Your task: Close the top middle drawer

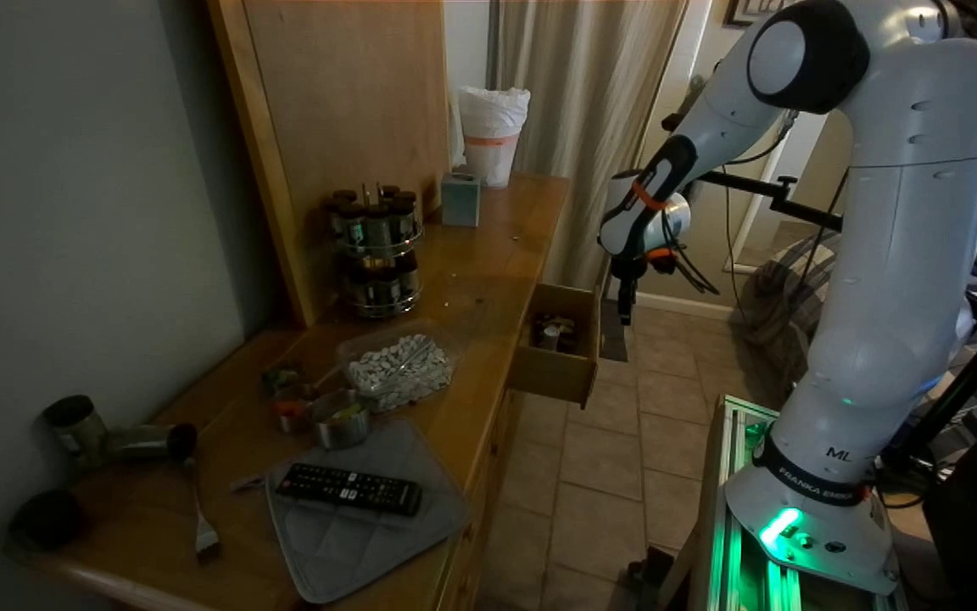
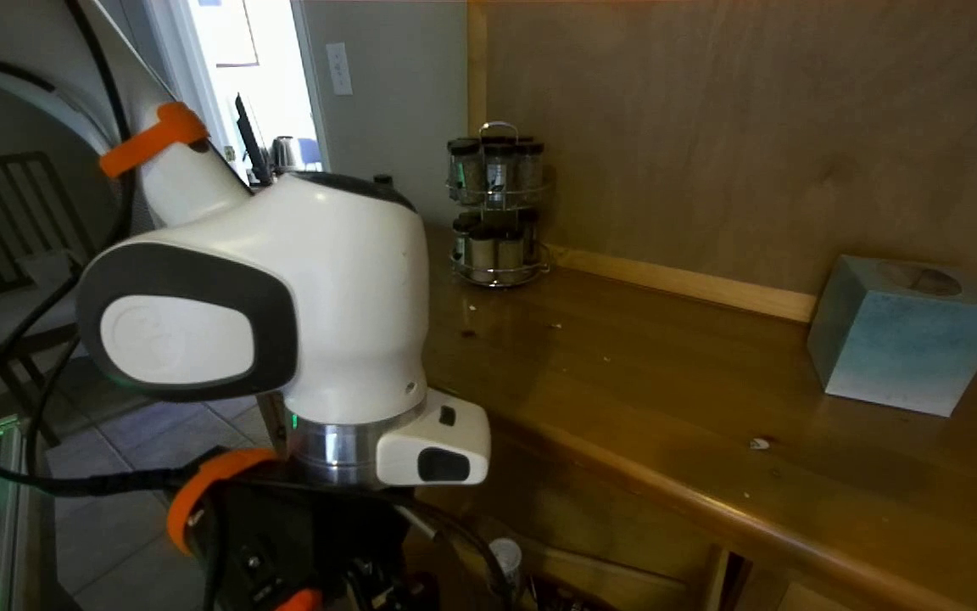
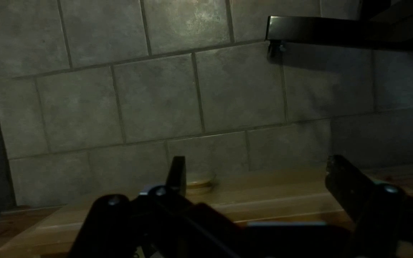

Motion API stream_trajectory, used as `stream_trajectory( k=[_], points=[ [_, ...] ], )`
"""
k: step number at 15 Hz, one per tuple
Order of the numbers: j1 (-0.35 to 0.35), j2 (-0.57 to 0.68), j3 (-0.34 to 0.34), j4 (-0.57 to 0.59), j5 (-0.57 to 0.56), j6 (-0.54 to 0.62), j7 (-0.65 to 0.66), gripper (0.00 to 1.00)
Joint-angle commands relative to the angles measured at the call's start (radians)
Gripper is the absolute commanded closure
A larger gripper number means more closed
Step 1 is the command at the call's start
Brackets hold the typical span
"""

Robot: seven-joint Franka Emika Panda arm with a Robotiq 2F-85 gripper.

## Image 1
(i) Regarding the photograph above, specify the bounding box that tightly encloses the small teal box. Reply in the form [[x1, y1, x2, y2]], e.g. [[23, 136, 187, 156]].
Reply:
[[437, 167, 490, 230]]

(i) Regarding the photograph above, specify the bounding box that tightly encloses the brown wicker basket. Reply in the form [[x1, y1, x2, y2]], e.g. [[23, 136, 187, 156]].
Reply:
[[727, 260, 829, 408]]

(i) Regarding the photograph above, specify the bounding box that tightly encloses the wooden dresser drawer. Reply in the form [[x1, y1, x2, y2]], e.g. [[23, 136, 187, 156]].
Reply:
[[505, 282, 605, 408]]

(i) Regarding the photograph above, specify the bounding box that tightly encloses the orange strap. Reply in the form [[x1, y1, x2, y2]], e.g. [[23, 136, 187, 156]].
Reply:
[[623, 179, 672, 213]]

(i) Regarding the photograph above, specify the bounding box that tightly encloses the tall wooden board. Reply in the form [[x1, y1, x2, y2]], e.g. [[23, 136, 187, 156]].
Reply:
[[207, 0, 454, 332]]

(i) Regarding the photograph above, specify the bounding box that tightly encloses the wooden cabinet top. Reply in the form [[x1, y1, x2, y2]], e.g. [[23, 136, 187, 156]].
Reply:
[[27, 168, 576, 611]]

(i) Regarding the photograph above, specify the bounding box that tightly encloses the greenish tape roll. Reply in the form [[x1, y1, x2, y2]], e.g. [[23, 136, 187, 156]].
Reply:
[[311, 398, 376, 451]]

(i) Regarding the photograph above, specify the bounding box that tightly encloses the small black floor object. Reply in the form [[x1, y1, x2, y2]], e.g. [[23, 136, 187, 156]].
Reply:
[[622, 547, 680, 593]]

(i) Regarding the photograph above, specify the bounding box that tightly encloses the black remote control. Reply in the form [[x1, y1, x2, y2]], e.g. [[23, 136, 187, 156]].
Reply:
[[271, 458, 429, 521]]

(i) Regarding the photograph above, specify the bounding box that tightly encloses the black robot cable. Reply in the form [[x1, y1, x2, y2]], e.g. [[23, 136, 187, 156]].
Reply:
[[653, 236, 727, 303]]

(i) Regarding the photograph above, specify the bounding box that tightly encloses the round spice jar rack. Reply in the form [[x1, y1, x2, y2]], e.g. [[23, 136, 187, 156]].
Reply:
[[324, 184, 429, 323]]

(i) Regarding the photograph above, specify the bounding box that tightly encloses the small silver jar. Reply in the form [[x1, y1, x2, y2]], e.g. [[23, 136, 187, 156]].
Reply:
[[533, 314, 576, 352]]

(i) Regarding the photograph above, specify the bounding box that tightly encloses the grey cloth mat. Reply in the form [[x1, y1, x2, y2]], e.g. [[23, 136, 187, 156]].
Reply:
[[260, 417, 475, 606]]

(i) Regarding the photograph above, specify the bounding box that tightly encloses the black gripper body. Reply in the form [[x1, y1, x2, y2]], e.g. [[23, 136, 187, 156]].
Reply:
[[609, 247, 657, 297]]

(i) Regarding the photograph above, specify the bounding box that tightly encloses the black round lid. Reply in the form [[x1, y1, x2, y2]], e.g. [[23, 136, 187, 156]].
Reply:
[[8, 486, 91, 555]]

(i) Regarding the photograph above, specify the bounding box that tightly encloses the red brown small item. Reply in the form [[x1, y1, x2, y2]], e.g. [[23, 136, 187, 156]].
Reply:
[[260, 360, 327, 438]]

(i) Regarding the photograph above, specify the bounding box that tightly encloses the beige curtain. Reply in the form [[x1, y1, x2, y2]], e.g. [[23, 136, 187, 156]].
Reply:
[[484, 0, 695, 293]]

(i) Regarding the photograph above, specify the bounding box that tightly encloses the metal putty knife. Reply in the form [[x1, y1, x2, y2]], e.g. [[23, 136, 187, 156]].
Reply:
[[177, 425, 225, 563]]

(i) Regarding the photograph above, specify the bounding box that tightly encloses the clear bubble wrap bag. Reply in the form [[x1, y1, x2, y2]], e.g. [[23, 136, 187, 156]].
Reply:
[[340, 332, 458, 415]]

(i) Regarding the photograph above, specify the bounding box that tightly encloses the robot stand with green light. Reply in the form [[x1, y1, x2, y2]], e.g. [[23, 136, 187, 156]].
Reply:
[[695, 393, 910, 611]]

